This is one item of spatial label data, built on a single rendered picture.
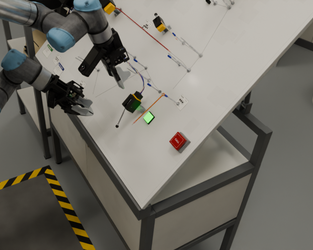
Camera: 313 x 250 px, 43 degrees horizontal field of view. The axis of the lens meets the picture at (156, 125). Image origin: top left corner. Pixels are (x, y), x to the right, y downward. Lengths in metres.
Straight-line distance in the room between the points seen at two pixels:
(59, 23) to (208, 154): 0.94
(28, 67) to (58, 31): 0.21
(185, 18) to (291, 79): 2.47
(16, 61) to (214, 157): 0.95
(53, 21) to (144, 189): 0.68
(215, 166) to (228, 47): 0.55
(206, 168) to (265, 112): 1.80
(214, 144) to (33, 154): 1.50
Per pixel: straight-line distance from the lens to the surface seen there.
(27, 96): 3.06
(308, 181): 3.03
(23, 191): 2.72
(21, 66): 1.35
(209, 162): 1.78
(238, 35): 1.52
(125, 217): 1.81
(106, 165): 1.66
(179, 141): 1.41
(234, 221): 2.13
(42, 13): 1.28
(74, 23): 1.21
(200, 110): 1.45
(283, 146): 3.22
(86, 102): 1.46
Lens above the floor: 2.07
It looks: 41 degrees down
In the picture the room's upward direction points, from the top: 6 degrees clockwise
